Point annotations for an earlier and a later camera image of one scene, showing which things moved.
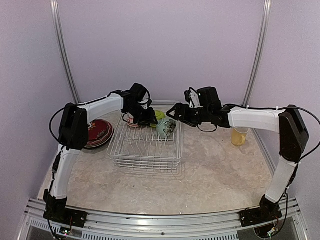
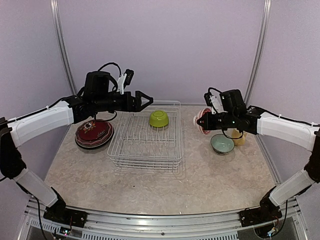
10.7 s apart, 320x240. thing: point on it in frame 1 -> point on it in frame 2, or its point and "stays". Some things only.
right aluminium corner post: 260,57 stays
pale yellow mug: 238,135 stays
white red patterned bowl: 129,119 -> 199,114
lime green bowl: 159,115 stays
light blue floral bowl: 165,128 -> 221,144
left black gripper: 149,119 -> 129,107
